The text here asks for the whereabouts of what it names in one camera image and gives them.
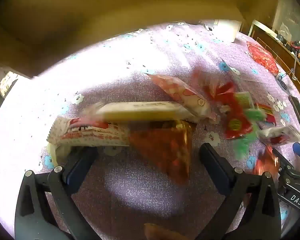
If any wooden glass cabinet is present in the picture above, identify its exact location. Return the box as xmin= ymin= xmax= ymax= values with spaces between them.
xmin=250 ymin=0 xmax=300 ymax=105

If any small metal stand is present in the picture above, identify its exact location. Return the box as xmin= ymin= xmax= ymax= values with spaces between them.
xmin=276 ymin=52 xmax=299 ymax=90

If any large white red snack packet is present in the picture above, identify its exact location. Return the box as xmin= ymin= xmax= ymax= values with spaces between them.
xmin=47 ymin=117 xmax=130 ymax=147

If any pink snack packet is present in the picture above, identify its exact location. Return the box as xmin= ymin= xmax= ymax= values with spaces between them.
xmin=145 ymin=73 xmax=218 ymax=122

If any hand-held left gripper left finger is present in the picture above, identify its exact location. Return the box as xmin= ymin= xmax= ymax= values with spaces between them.
xmin=14 ymin=147 xmax=103 ymax=240

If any red patterned pouch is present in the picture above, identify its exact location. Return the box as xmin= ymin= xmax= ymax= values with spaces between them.
xmin=246 ymin=41 xmax=280 ymax=77

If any small red yellow packet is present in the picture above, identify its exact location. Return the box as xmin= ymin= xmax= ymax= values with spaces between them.
xmin=256 ymin=102 xmax=277 ymax=125

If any small white red snack packet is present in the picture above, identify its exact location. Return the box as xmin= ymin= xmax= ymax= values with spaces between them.
xmin=256 ymin=126 xmax=300 ymax=145

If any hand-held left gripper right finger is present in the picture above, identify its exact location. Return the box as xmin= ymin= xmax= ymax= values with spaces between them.
xmin=199 ymin=142 xmax=283 ymax=240

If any long cream snack packet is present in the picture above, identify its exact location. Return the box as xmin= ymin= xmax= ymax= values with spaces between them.
xmin=86 ymin=101 xmax=199 ymax=124

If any black flat device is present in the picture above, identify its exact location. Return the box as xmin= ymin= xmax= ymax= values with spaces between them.
xmin=288 ymin=95 xmax=300 ymax=143

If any green wrapped candy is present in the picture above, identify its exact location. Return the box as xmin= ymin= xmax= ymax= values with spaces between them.
xmin=234 ymin=110 xmax=267 ymax=161

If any white plastic jar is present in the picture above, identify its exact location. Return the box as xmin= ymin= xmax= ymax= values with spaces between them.
xmin=214 ymin=19 xmax=242 ymax=42

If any brown red snack packet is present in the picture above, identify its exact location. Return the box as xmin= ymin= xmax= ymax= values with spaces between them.
xmin=129 ymin=120 xmax=197 ymax=184

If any cardboard box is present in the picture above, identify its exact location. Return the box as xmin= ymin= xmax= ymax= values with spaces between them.
xmin=0 ymin=0 xmax=280 ymax=79

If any purple floral tablecloth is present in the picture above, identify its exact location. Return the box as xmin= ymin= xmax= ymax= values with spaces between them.
xmin=0 ymin=21 xmax=300 ymax=240

